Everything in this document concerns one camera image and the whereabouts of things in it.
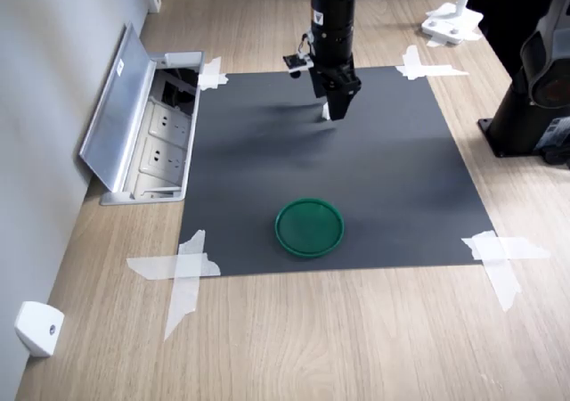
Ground round green lid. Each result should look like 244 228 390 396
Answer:
273 197 346 259

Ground white masking tape patch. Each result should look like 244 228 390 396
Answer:
126 229 223 342
460 230 552 313
197 55 230 92
395 44 469 81

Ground dark grey mat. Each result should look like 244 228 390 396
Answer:
179 65 497 278

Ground white power socket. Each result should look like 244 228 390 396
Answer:
149 102 191 143
140 136 186 179

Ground black box with label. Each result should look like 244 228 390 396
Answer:
541 116 570 167

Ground grey partition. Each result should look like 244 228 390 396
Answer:
0 0 160 401

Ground small camera circuit board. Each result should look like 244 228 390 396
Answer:
283 29 315 80

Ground white bracket stand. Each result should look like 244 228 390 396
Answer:
420 0 485 46

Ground silver cable duct with lid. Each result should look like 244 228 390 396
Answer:
78 21 206 206

